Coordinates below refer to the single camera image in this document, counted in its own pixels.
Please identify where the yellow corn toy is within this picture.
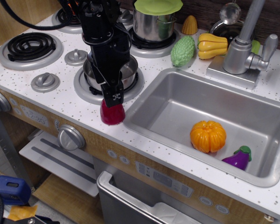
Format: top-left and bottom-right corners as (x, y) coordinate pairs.
(181, 15), (198, 35)

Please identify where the orange pumpkin toy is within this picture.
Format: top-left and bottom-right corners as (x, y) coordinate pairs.
(190, 120), (227, 153)

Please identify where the green bitter melon toy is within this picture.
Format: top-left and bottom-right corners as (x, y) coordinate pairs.
(171, 36), (195, 67)

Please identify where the red sweet potato toy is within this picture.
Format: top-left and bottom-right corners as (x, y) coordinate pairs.
(100, 99), (125, 125)

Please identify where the back right black burner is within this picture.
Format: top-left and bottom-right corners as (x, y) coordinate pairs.
(128, 27), (180, 58)

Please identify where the steel pot on stove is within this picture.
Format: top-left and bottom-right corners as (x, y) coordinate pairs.
(133, 8), (177, 42)

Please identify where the back left burner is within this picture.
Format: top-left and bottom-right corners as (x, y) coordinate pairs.
(51, 7), (84, 35)

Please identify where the yellow squash toy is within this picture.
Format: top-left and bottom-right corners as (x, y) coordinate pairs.
(198, 33), (228, 59)

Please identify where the steel strainer bowl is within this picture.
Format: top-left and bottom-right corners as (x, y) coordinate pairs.
(209, 20), (244, 45)

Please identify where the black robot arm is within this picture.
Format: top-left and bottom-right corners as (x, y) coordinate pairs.
(64, 0), (131, 108)

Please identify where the purple eggplant toy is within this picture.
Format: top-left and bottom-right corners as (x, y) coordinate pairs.
(222, 146), (252, 171)

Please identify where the black burner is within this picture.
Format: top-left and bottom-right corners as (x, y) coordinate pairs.
(128, 27), (180, 58)
(0, 32), (63, 71)

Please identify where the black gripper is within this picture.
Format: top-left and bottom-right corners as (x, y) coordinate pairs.
(91, 23), (131, 108)

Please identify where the black cable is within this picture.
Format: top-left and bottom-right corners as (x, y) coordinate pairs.
(0, 0), (72, 31)

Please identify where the grey oven door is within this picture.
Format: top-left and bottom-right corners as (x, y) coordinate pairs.
(0, 120), (33, 188)

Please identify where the white oven rack shelf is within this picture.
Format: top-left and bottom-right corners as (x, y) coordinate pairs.
(19, 132), (98, 197)

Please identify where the silver stovetop knob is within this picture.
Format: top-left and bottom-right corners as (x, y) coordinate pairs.
(31, 72), (60, 93)
(117, 10), (133, 26)
(65, 49), (87, 66)

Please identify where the front right burner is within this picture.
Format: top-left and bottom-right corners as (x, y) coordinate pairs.
(74, 68), (144, 105)

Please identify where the silver toy faucet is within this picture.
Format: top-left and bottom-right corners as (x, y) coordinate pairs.
(206, 0), (278, 90)

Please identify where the front left black burner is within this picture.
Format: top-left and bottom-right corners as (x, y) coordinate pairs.
(0, 32), (63, 71)

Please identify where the silver ladle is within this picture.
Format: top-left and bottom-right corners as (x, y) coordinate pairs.
(220, 0), (241, 25)

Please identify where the blue clamp tool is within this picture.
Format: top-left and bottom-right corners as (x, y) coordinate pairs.
(0, 175), (31, 205)

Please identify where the grey dishwasher door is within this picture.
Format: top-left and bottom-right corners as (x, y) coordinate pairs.
(96, 167), (216, 224)

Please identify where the small steel pan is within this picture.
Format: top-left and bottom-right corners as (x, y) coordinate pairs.
(83, 56), (138, 91)

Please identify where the grey sink basin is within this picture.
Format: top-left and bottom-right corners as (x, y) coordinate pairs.
(122, 68), (280, 188)

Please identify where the yellow cloth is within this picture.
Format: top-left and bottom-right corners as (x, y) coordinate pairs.
(7, 205), (38, 221)

